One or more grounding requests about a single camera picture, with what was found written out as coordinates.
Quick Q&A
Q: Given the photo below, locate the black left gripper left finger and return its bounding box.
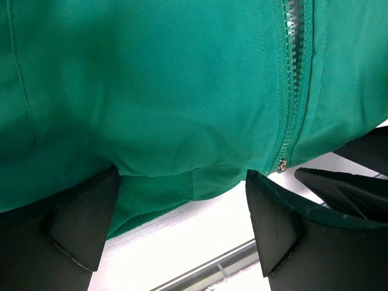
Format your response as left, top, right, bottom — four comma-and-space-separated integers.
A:
1, 168, 120, 291

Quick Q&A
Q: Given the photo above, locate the green jacket with white lining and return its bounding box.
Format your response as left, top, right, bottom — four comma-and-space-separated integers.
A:
1, 1, 387, 238

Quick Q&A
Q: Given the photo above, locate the aluminium table front rail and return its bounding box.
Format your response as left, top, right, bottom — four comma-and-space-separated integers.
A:
152, 239, 259, 291

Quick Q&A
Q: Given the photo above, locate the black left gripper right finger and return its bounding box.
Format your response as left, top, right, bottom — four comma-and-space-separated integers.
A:
246, 170, 387, 290

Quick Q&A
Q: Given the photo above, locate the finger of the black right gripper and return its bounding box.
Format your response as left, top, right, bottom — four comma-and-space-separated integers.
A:
333, 126, 388, 176
294, 168, 387, 226

